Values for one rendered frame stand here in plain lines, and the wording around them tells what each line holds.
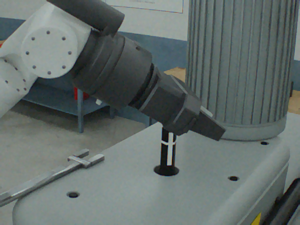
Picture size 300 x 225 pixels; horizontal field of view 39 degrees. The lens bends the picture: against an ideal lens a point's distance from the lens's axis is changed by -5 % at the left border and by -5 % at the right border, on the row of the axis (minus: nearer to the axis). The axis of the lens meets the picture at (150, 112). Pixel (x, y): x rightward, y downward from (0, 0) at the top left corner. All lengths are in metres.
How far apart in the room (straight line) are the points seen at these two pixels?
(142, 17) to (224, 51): 5.02
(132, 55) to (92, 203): 0.19
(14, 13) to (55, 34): 6.95
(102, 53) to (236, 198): 0.26
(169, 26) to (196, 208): 5.01
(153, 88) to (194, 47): 0.24
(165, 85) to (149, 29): 5.14
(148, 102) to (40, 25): 0.17
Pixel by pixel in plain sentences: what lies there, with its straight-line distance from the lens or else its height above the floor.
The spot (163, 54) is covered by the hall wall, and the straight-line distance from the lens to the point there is 5.62.
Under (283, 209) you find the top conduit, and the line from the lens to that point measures 0.75.
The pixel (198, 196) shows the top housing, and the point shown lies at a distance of 0.59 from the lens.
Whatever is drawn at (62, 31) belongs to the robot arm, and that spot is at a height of 2.10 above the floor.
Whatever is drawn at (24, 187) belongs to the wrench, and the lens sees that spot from 0.60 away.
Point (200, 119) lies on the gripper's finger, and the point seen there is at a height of 1.98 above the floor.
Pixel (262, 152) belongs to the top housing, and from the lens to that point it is 0.74.
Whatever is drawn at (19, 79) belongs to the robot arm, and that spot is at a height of 2.03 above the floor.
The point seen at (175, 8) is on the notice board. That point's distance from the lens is 5.45.
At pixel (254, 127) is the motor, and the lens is 0.77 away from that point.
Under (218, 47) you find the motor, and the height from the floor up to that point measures 2.05.
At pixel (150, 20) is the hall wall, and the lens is 5.66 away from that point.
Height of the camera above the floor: 2.19
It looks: 20 degrees down
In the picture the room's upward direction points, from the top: 2 degrees clockwise
